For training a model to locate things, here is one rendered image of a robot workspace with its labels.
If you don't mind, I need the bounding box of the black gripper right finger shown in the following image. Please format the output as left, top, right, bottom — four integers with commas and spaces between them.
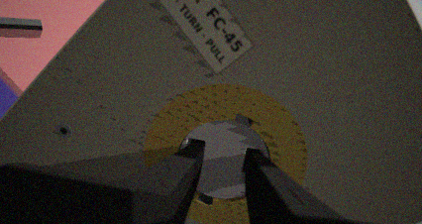
245, 148, 375, 224

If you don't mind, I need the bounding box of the dark grey flat bar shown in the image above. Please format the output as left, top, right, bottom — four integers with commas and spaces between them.
0, 17, 43, 31

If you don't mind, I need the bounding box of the grey cylinder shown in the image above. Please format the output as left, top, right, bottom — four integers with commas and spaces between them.
180, 114, 268, 199

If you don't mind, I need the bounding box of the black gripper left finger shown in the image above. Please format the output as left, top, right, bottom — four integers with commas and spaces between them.
0, 140, 205, 224

